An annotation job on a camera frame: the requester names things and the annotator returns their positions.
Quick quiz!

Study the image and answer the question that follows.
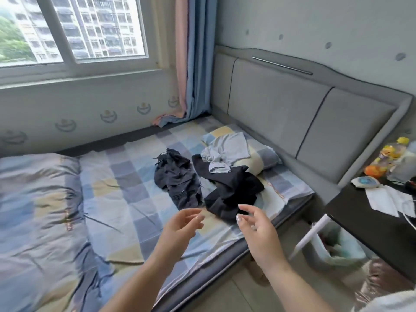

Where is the person's left forearm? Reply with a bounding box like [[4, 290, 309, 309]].
[[100, 253, 179, 312]]

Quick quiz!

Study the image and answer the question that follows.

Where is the grey padded headboard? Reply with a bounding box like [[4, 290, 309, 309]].
[[211, 45, 413, 205]]

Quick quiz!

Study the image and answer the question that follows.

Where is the clear plastic bag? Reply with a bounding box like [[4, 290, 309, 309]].
[[354, 258, 416, 310]]

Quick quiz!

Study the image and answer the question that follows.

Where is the trash bin with bag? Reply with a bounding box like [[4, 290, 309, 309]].
[[302, 221, 377, 273]]

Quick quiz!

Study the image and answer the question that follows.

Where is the white cable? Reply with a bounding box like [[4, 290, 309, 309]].
[[401, 200, 416, 232]]

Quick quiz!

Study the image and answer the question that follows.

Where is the person's right hand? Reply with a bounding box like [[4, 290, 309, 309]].
[[236, 204, 288, 273]]

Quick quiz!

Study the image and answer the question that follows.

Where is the white framed window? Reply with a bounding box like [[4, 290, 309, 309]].
[[0, 0, 163, 85]]

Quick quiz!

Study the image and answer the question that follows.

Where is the checkered pillow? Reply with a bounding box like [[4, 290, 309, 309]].
[[201, 124, 283, 176]]

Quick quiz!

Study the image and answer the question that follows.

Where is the clear plastic bottle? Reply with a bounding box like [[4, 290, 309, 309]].
[[387, 149, 416, 185]]

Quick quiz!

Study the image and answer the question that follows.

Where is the person's left hand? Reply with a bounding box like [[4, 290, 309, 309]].
[[158, 208, 206, 262]]

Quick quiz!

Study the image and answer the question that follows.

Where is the blue checkered quilt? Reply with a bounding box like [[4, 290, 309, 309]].
[[0, 153, 115, 312]]

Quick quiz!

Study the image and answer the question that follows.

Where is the yellow capped bottle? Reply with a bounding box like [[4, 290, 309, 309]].
[[379, 137, 411, 161]]

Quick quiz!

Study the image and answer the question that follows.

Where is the black garment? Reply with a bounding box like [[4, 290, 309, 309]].
[[192, 154, 265, 224]]

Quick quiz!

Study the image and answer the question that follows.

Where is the checkered bed sheet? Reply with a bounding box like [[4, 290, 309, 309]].
[[78, 116, 315, 310]]

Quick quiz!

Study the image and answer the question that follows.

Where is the black table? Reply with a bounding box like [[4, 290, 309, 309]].
[[325, 179, 416, 284]]

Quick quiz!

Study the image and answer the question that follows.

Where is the dark navy garment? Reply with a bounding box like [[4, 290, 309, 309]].
[[153, 148, 203, 210]]

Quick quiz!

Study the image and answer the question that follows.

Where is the white table leg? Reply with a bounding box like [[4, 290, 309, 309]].
[[289, 214, 333, 260]]

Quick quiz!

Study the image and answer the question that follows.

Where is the grey mattress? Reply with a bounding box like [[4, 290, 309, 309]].
[[153, 193, 316, 312]]

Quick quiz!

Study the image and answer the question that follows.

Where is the person's right forearm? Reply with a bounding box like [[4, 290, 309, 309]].
[[263, 260, 336, 312]]

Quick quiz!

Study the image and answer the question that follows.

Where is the light grey garment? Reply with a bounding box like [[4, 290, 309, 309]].
[[200, 132, 251, 174]]

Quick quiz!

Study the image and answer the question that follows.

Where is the orange drink bottle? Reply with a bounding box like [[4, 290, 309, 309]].
[[364, 157, 395, 179]]

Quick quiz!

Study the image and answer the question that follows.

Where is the white tissue paper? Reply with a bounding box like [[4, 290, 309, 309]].
[[365, 185, 415, 218]]

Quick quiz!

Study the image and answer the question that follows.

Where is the white round device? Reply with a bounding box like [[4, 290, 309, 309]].
[[351, 176, 381, 189]]

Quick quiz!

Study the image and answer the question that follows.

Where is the pink and blue curtain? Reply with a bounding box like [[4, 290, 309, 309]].
[[152, 0, 218, 128]]

